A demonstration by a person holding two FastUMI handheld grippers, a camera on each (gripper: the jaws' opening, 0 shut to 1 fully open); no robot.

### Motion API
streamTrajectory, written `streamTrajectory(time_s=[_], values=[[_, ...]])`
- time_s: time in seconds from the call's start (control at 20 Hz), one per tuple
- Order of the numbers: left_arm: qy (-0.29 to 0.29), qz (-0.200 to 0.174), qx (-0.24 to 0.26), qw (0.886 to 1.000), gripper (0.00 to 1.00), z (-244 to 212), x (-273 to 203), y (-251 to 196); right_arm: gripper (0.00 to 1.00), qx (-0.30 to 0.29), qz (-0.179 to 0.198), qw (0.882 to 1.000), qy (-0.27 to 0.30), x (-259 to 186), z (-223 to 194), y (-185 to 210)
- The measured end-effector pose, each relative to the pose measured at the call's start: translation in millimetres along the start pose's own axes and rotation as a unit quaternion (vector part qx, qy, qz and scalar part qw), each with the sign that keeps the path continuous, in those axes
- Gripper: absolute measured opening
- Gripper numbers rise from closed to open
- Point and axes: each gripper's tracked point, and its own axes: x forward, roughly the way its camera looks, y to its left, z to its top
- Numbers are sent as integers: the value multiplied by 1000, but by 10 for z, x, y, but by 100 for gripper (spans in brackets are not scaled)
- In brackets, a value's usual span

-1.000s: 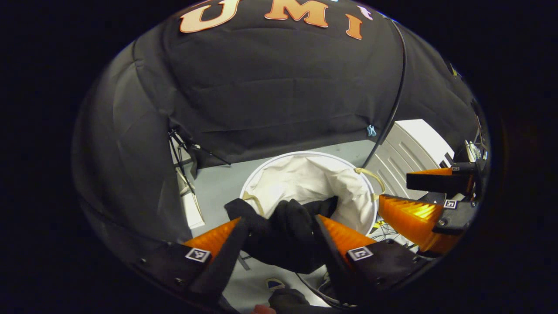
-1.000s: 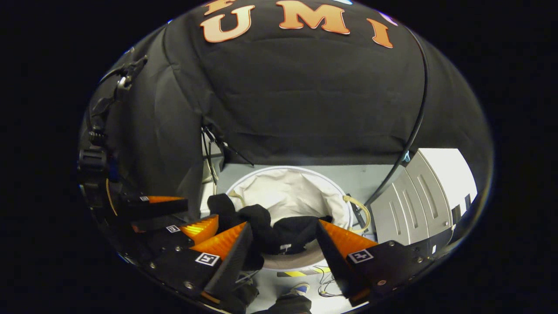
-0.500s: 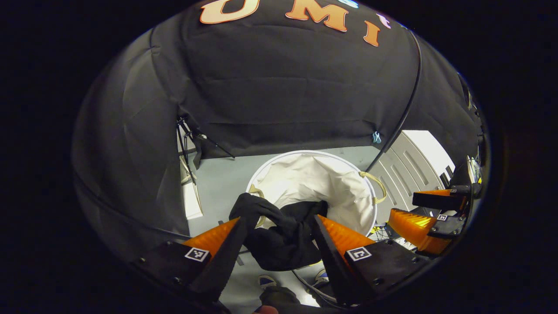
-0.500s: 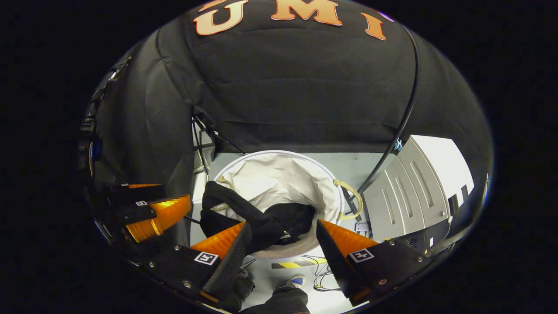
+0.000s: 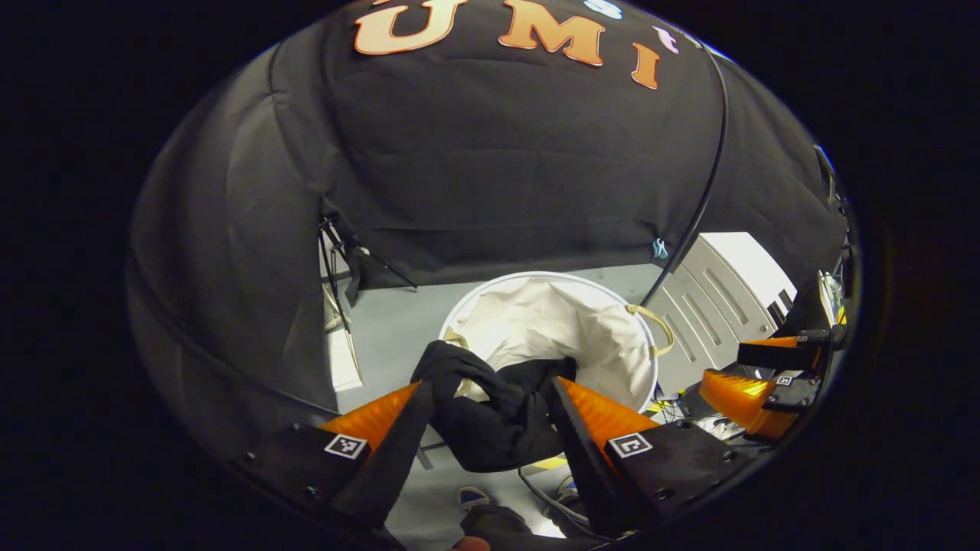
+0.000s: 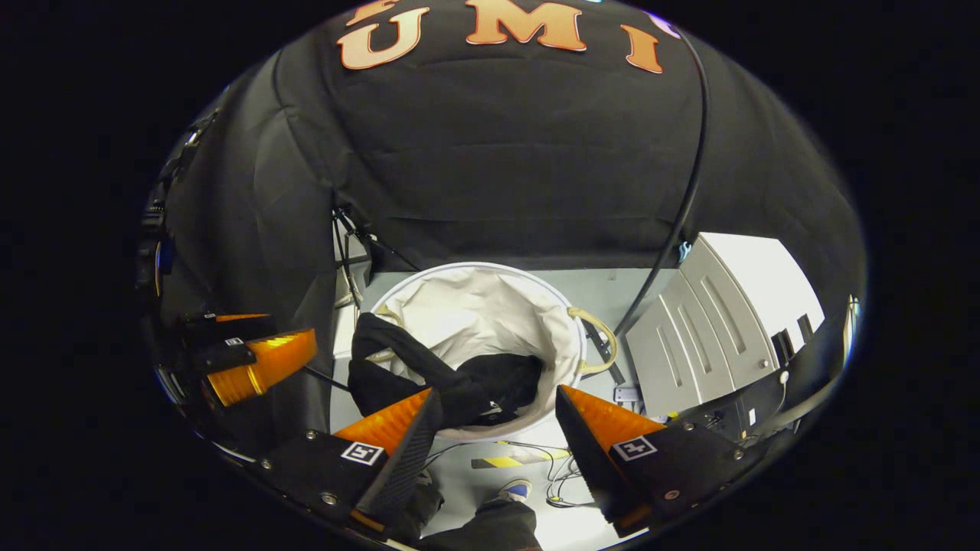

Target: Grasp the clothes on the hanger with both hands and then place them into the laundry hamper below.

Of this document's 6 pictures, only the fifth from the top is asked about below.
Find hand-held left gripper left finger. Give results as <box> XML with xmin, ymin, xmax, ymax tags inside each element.
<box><xmin>230</xmin><ymin>380</ymin><xmax>437</xmax><ymax>533</ymax></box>

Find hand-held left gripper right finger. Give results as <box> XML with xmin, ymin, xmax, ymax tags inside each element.
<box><xmin>547</xmin><ymin>375</ymin><xmax>755</xmax><ymax>536</ymax></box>

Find black jacket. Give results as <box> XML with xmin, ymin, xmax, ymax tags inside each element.
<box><xmin>411</xmin><ymin>341</ymin><xmax>583</xmax><ymax>473</ymax></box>

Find white laundry hamper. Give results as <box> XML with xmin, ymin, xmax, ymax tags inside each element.
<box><xmin>439</xmin><ymin>270</ymin><xmax>676</xmax><ymax>414</ymax></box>

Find black stand legs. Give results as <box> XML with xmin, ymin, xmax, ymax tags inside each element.
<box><xmin>320</xmin><ymin>214</ymin><xmax>419</xmax><ymax>308</ymax></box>

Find black backdrop cloth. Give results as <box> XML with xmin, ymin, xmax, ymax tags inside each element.
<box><xmin>126</xmin><ymin>0</ymin><xmax>851</xmax><ymax>460</ymax></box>

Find floor cables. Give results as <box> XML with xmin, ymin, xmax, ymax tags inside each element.
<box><xmin>518</xmin><ymin>465</ymin><xmax>594</xmax><ymax>533</ymax></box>

